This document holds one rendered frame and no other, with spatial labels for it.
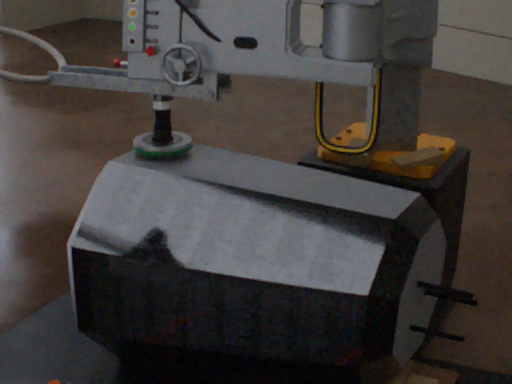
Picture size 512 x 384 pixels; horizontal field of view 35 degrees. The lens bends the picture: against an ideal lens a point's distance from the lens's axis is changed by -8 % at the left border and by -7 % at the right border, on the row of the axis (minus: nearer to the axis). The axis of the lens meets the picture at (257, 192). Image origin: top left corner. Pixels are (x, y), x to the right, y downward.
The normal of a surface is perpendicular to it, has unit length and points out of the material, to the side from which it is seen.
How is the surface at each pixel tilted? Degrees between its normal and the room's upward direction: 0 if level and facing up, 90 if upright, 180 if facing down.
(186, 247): 45
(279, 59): 90
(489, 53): 90
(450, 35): 90
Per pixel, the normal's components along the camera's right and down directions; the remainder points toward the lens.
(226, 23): -0.25, 0.33
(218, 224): -0.29, -0.45
